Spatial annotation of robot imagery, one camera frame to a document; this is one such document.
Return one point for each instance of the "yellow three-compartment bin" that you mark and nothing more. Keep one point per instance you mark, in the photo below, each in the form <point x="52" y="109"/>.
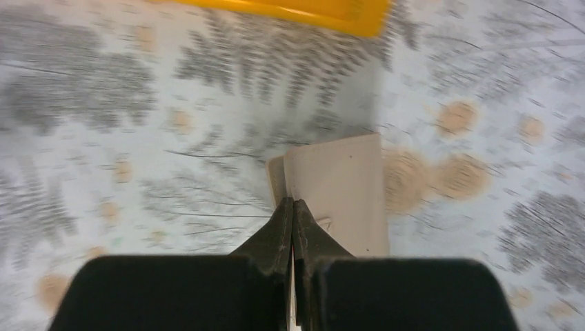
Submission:
<point x="361" y="18"/>

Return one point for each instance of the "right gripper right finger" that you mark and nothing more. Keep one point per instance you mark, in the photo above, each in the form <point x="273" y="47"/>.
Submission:
<point x="322" y="280"/>

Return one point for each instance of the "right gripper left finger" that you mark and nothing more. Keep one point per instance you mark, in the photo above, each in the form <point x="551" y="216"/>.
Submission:
<point x="260" y="274"/>

